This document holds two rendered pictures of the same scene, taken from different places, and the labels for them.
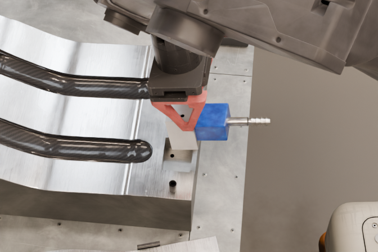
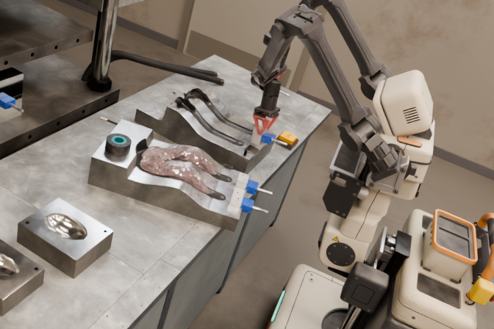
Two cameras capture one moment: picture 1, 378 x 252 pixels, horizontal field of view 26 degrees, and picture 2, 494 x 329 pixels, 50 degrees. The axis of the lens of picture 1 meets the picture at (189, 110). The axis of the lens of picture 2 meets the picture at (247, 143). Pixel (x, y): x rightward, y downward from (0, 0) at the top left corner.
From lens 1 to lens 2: 1.11 m
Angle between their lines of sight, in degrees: 25
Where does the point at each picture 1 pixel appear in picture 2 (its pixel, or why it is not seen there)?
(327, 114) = (313, 253)
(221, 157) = (264, 169)
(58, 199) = (205, 145)
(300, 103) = (303, 244)
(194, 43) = (278, 27)
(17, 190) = (194, 134)
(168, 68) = (263, 106)
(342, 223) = (298, 268)
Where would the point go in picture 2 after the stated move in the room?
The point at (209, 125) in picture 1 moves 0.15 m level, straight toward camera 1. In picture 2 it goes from (267, 136) to (251, 153)
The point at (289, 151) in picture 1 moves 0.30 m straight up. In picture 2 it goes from (289, 257) to (307, 217)
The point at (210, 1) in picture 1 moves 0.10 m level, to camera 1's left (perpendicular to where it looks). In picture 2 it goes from (285, 18) to (252, 5)
